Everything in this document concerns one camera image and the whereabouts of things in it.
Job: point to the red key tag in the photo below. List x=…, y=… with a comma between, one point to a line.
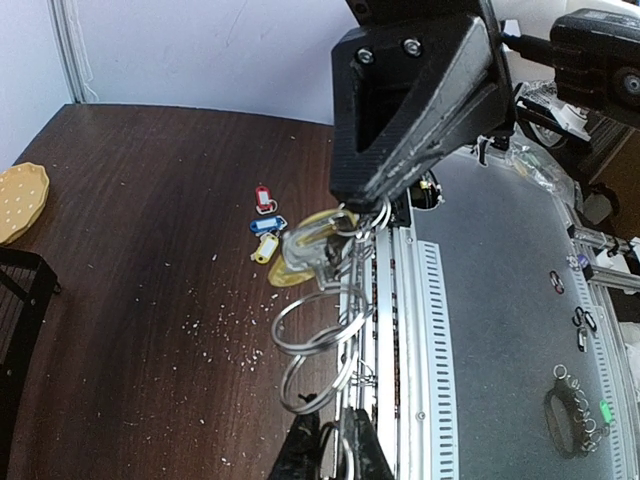
x=265, y=202

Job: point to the grey perforated keyring disc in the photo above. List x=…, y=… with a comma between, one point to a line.
x=341, y=336

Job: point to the yellow key tag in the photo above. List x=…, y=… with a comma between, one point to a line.
x=268, y=245
x=313, y=249

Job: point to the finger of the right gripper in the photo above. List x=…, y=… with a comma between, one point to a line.
x=428, y=127
x=345, y=182

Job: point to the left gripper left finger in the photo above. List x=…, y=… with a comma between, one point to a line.
x=299, y=456

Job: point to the blue key tag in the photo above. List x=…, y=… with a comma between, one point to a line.
x=268, y=224

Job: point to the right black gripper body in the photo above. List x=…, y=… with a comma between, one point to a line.
x=425, y=20

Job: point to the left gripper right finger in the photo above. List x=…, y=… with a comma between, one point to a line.
x=361, y=454

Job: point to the yellow dotted plate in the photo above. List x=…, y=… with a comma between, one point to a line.
x=24, y=192

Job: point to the right aluminium frame post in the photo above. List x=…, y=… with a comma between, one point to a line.
x=69, y=39

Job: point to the black wire dish rack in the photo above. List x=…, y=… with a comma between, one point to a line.
x=28, y=284

